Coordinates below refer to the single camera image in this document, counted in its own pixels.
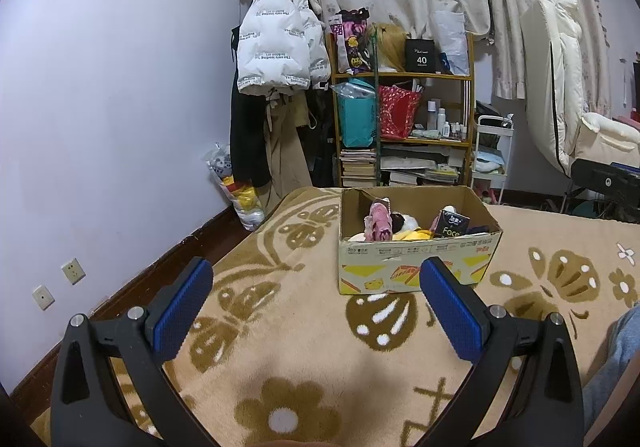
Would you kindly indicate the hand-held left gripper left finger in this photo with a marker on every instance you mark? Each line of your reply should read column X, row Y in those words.
column 182, row 309

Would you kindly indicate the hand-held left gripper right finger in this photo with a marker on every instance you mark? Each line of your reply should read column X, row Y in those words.
column 450, row 309

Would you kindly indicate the black tissue pack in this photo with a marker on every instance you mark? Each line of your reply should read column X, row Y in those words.
column 452, row 229

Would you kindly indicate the yellow cloth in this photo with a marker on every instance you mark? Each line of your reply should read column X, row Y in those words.
column 415, row 235

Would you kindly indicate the printed cardboard box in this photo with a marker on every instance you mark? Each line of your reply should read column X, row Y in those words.
column 380, row 257

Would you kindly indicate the pink cloth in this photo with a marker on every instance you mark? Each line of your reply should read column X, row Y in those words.
column 378, row 222

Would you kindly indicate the dark blue plush toy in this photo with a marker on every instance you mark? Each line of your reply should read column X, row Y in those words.
column 481, row 229

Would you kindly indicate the black and white plush toy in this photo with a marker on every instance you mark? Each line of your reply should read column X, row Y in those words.
column 402, row 222

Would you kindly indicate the white utility cart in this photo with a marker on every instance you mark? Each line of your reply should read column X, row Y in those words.
column 505, row 147

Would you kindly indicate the cream padded chair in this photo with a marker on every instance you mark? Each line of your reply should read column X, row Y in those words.
column 555, row 77

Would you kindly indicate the beige patterned blanket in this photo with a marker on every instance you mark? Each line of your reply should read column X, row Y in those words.
column 300, row 337

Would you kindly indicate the clear plastic bag of toys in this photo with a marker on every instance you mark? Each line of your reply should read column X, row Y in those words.
column 240, row 197

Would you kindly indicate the wide stack of books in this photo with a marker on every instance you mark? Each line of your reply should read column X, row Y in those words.
column 415, row 167

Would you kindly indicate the narrow stack of books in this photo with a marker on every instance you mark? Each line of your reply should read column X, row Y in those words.
column 358, row 169

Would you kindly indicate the row of small bottles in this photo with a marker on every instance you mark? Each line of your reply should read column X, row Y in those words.
column 442, row 119

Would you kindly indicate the person's blue jeans leg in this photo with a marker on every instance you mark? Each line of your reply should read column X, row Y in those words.
column 615, row 377

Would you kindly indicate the black hanging coat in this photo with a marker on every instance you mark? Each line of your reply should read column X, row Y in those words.
column 247, row 137

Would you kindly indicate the beige hanging coat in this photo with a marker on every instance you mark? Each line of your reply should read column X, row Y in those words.
column 287, row 152

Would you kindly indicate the red bag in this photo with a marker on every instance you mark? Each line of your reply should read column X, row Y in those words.
column 397, row 112

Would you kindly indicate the white plastic bag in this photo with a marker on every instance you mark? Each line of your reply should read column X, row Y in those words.
column 452, row 42

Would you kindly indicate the teal bag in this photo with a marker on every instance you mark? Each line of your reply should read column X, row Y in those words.
column 355, row 117

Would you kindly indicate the black box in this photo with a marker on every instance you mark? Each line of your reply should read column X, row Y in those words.
column 421, row 57

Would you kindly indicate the wooden bookshelf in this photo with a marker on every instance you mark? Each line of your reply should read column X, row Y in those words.
column 400, row 75

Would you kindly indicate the blonde wig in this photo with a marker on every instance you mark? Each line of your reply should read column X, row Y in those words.
column 387, row 47

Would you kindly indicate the purple printed packet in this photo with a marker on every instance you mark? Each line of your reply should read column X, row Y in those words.
column 350, row 42

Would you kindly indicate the white puffer jacket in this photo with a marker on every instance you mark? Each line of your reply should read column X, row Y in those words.
column 275, row 37

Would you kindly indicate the white wall socket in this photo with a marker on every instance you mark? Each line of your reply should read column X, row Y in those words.
column 43, row 297
column 73, row 271

